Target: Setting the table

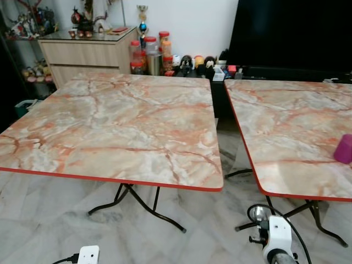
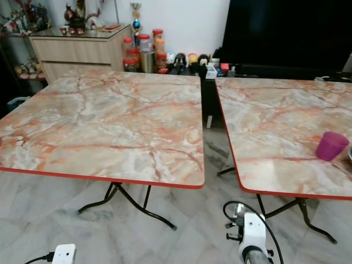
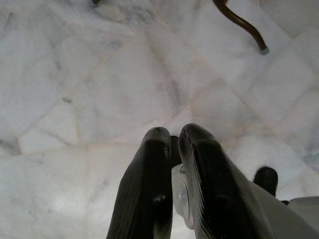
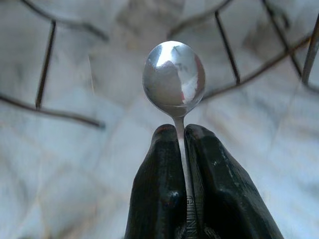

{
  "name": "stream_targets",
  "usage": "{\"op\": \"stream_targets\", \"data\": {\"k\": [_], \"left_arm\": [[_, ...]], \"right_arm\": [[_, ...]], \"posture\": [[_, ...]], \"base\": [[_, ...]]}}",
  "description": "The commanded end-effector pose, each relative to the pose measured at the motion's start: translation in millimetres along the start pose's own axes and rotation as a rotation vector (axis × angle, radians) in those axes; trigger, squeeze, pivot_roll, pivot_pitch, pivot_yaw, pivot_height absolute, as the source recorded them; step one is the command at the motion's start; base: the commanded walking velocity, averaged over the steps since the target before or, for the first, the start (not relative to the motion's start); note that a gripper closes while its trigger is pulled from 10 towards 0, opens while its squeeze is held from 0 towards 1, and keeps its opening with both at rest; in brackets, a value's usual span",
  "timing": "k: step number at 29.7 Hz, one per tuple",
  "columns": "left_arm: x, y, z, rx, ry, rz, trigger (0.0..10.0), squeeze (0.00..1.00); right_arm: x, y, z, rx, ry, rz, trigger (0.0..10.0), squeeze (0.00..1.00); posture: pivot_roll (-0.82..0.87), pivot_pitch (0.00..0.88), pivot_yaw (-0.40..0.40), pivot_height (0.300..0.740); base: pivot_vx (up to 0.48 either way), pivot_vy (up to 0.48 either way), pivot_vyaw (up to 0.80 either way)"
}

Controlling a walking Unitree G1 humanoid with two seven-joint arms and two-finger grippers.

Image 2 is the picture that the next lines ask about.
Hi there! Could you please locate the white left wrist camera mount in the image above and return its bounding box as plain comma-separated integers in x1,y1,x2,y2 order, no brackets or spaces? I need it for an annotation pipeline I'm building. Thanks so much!
52,244,78,264

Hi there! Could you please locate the light wooden drawer cabinet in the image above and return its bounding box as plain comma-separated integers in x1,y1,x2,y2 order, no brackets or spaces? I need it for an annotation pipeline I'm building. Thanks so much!
29,24,133,84

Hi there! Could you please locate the stainless steel tumbler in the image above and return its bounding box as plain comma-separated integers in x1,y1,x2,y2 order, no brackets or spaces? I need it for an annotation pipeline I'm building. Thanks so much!
140,51,155,74

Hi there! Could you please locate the purple plastic cup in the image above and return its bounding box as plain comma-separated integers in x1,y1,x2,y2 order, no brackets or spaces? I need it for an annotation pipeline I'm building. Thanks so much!
316,131,350,162

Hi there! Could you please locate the black flat screen television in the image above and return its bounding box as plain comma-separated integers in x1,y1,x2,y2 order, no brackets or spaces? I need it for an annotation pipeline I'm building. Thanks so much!
220,0,352,69

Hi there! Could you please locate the black and white figurine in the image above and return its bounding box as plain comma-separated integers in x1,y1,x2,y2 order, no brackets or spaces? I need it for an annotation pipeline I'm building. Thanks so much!
173,53,187,70

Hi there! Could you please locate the marble top folding table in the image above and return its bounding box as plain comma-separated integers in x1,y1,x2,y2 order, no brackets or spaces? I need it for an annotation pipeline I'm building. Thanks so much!
214,76,352,245
0,69,206,230

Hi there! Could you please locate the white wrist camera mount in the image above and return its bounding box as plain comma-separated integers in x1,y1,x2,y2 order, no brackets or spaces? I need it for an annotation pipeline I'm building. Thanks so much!
224,202,270,260
52,244,78,264

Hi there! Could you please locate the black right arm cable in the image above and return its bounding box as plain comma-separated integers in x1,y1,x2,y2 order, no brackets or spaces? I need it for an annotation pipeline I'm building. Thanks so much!
222,201,285,264

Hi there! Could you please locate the dark red ornament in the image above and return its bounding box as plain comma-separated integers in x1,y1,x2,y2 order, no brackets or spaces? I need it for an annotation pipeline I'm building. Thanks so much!
63,4,87,35

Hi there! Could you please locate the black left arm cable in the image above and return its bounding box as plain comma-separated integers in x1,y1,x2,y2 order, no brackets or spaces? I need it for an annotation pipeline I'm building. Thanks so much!
25,252,55,264

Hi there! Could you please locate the small white box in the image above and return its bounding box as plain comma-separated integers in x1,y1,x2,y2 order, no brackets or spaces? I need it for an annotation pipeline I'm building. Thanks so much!
205,65,218,80

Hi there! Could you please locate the teal plastic box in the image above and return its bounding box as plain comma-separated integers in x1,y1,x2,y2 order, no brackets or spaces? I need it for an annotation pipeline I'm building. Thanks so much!
8,96,31,114

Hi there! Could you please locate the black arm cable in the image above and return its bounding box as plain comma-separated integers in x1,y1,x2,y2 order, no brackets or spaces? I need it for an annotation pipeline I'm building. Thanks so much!
25,252,55,264
222,201,285,264

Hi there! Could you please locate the black round figurine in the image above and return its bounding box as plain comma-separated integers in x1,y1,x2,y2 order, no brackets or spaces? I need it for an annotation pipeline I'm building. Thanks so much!
198,54,211,70

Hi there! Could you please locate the red lid snack jar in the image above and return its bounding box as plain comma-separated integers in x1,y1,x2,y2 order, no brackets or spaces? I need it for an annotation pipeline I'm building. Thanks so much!
123,37,139,73
156,53,169,70
152,29,167,55
137,34,152,52

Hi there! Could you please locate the gold and blue trophy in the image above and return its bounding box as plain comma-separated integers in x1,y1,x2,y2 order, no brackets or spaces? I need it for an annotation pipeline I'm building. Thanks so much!
130,3,142,35

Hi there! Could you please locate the dark display shelf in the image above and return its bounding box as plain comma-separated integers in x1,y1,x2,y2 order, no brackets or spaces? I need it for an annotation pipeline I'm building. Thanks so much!
0,0,46,106

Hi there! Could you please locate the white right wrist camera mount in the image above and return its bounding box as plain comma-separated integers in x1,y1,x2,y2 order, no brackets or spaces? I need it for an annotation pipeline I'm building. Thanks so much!
224,202,270,260

